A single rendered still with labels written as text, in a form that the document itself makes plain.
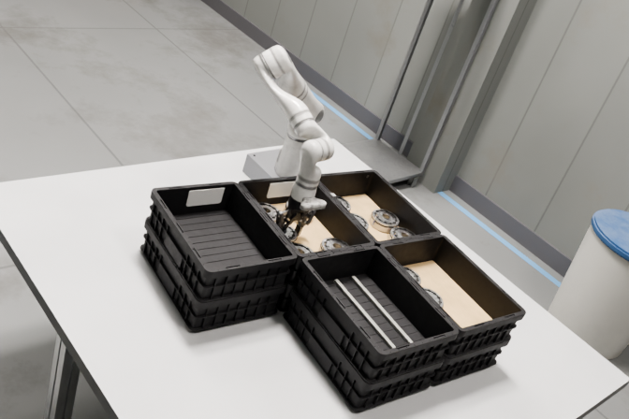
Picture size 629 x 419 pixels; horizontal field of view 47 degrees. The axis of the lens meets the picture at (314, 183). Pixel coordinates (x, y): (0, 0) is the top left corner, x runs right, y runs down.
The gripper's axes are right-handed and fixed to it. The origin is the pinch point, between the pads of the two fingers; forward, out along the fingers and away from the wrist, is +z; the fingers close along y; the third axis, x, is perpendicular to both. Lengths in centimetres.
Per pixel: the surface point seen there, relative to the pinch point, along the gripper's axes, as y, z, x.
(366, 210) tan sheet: -40.0, 2.3, -8.3
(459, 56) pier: -212, -2, -136
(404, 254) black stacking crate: -31.6, -2.5, 21.6
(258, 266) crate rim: 25.3, -7.1, 19.9
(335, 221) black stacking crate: -17.1, -2.9, 0.9
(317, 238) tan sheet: -10.7, 2.3, 2.1
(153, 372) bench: 56, 15, 29
